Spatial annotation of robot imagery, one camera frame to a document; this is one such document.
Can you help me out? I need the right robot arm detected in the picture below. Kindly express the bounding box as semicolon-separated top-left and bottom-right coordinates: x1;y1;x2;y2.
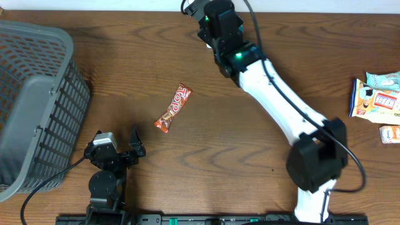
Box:
181;1;348;224

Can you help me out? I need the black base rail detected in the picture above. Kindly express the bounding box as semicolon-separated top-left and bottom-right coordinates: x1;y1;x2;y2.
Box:
56;213;369;225

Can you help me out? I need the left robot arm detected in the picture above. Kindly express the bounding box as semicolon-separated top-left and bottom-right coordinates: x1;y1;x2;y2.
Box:
84;127;146;225

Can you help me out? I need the orange chocolate bar wrapper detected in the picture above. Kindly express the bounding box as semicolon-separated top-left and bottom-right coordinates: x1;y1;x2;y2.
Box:
154;83;193;133

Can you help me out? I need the teal wet wipes pack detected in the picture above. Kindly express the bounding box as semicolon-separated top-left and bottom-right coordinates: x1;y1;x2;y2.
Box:
366;72;399;91

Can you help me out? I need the grey plastic mesh basket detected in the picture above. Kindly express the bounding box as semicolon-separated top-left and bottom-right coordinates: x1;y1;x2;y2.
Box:
1;21;91;201

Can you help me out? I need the orange tissue pack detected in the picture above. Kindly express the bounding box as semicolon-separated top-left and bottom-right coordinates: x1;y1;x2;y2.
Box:
379;126;400;144

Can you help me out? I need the yellow snack bag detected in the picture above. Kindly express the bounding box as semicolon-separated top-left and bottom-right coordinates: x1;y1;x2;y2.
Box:
349;79;399;125

